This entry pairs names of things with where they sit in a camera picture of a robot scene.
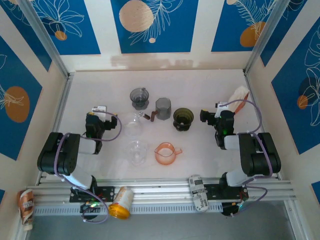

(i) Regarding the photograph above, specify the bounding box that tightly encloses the smoky grey plastic dripper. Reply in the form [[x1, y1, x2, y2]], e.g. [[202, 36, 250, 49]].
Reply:
[[129, 86, 151, 111]]

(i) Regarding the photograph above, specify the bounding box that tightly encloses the white orange filter bag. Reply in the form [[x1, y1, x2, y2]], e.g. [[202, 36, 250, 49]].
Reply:
[[228, 85, 251, 116]]

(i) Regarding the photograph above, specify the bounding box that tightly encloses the grey slotted cable duct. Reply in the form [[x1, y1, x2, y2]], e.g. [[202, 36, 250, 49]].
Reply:
[[32, 202, 223, 217]]

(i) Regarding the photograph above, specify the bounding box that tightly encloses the aluminium table side rail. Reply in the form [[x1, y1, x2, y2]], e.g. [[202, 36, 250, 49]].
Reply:
[[242, 69, 282, 181], [36, 71, 76, 186]]

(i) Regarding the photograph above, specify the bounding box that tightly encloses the jar with orange lid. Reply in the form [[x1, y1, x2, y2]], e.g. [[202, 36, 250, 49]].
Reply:
[[107, 186, 135, 221]]

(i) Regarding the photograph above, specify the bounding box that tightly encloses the black controller board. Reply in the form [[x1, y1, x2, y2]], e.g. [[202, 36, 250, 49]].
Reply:
[[221, 200, 248, 218], [79, 201, 104, 215]]

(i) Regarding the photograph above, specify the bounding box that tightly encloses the orange transparent pitcher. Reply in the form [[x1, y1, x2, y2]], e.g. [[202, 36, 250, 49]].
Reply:
[[154, 141, 184, 166]]

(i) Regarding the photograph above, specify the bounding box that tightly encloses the horizontal aluminium frame beam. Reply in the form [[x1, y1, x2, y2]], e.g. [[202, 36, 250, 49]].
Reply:
[[26, 176, 295, 202]]

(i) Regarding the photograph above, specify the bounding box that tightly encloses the aluminium frame post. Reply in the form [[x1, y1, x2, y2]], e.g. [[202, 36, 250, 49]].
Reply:
[[17, 0, 70, 79], [244, 0, 288, 74]]

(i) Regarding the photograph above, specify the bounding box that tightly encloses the grey mug with brown handle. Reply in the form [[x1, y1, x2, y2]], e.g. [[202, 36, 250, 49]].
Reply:
[[149, 97, 173, 124]]

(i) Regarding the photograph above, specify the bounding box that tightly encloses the olive green plastic dripper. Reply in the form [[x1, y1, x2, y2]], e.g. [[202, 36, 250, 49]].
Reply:
[[172, 107, 195, 133]]

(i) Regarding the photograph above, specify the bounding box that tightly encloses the brown coffee pouch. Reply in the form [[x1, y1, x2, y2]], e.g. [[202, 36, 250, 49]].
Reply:
[[16, 189, 35, 231]]

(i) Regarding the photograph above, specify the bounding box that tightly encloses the clear glass server brown handle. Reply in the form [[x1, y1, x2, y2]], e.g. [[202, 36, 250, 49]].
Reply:
[[124, 111, 151, 137]]

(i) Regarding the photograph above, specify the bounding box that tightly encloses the aluminium frame leg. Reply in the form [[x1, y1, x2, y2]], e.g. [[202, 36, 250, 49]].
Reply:
[[9, 212, 35, 240], [283, 199, 310, 240]]

